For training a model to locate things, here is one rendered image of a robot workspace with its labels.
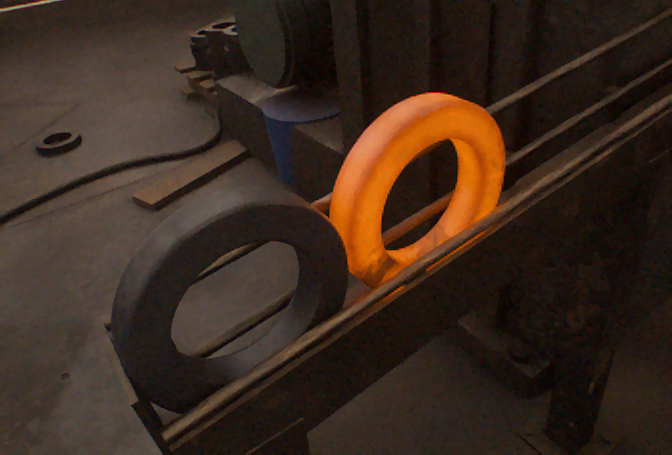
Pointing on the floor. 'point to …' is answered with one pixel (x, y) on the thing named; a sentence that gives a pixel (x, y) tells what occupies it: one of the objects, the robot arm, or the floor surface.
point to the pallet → (213, 60)
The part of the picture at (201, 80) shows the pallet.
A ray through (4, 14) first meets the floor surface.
